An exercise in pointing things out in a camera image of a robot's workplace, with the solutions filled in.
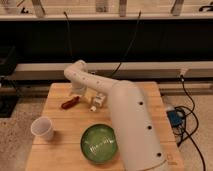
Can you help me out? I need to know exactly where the blue power adapter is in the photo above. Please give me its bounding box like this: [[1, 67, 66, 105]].
[[167, 110, 183, 127]]

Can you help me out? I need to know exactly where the black hanging cable right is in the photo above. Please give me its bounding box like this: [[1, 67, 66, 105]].
[[109, 10, 142, 78]]

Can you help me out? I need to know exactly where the green ceramic bowl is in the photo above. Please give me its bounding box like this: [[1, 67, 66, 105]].
[[80, 124, 118, 164]]

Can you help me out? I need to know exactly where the black hanging cable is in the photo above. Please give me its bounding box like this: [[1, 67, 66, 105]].
[[63, 11, 75, 63], [109, 10, 142, 78]]

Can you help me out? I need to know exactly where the small white bottle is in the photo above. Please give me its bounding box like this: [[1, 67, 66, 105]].
[[90, 93, 106, 112]]

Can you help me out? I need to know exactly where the red pepper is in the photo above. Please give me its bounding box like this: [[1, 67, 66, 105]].
[[61, 96, 80, 109]]

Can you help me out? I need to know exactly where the white paper cup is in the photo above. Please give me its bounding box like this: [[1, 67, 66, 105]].
[[31, 117, 54, 141]]

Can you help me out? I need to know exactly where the black hanging cable left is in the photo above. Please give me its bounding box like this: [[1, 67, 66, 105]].
[[63, 11, 75, 63]]

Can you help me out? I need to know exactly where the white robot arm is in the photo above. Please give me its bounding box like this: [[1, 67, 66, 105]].
[[64, 60, 170, 171]]

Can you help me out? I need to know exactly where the black floor cable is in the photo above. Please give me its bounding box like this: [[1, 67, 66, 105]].
[[172, 75, 208, 171]]

